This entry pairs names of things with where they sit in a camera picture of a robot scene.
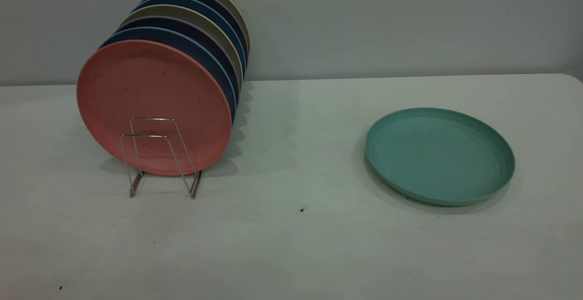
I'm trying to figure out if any pink round plate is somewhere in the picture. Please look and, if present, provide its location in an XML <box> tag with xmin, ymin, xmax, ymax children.
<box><xmin>76</xmin><ymin>40</ymin><xmax>233</xmax><ymax>176</ymax></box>

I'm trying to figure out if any metal wire plate rack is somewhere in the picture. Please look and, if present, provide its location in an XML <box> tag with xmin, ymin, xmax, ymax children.
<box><xmin>120</xmin><ymin>117</ymin><xmax>204</xmax><ymax>199</ymax></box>

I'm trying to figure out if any navy plate light-blue rim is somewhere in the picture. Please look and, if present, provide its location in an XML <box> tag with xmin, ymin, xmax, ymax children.
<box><xmin>99</xmin><ymin>26</ymin><xmax>238</xmax><ymax>125</ymax></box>

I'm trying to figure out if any teal blue round plate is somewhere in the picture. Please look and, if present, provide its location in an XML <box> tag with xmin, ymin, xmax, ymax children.
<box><xmin>133</xmin><ymin>0</ymin><xmax>248</xmax><ymax>77</ymax></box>

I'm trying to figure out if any green round plate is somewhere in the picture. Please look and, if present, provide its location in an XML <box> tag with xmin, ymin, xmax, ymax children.
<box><xmin>364</xmin><ymin>107</ymin><xmax>516</xmax><ymax>207</ymax></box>

